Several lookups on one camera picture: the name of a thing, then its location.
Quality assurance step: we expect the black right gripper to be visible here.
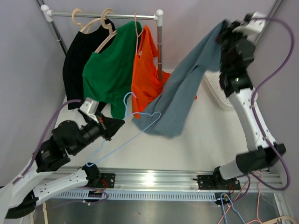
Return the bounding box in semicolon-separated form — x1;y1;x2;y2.
215;20;251;71

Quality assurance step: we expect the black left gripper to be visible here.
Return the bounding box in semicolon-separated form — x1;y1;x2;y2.
71;110;125;155

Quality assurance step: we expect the light blue wire hanger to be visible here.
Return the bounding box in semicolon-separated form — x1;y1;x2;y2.
85;92;162;168

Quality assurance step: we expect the orange t shirt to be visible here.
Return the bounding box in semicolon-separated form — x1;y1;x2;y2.
131;26;171;119

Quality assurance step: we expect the grey-blue t shirt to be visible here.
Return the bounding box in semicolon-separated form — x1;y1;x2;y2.
133;20;228;138

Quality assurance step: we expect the pink wire hanger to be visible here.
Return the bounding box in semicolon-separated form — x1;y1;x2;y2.
134;13;143;56
217;175;262;224

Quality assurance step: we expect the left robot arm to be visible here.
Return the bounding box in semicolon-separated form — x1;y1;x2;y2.
0;113;125;221

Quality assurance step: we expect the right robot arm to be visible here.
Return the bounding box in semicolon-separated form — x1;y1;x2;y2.
213;21;286;189

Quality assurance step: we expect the green t shirt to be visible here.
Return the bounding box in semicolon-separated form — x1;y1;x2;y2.
83;21;142;119

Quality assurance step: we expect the black t shirt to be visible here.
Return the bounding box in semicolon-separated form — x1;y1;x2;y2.
62;26;109;101

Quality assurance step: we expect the beige hanger on floor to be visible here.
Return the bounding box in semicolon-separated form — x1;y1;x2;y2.
29;202;49;224

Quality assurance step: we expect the beige wooden hanger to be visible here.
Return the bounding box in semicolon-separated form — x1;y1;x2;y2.
71;8;103;35
93;8;117;54

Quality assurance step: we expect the beige hanger bottom right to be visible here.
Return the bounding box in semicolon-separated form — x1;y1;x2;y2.
262;216;298;224

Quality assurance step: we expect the white perforated plastic basket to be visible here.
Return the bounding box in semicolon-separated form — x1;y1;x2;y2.
203;71;234;111

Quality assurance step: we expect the metal clothes rack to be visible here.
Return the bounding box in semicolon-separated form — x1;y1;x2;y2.
40;4;164;81

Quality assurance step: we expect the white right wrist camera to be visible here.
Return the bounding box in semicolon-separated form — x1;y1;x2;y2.
232;12;267;36

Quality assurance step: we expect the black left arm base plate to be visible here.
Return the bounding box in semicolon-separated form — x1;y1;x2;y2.
95;173;116;189

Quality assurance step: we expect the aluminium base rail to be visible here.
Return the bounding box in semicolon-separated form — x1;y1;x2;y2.
41;166;283;192

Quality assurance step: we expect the white slotted cable duct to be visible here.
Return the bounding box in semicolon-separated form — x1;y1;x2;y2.
54;189;216;202

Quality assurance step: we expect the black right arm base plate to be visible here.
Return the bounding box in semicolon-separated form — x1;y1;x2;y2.
193;175;241;190

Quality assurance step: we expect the blue wire hanger on floor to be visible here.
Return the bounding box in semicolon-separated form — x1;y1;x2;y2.
220;193;246;224

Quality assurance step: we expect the pink wire hanger on floor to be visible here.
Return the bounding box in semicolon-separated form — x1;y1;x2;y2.
217;175;262;224

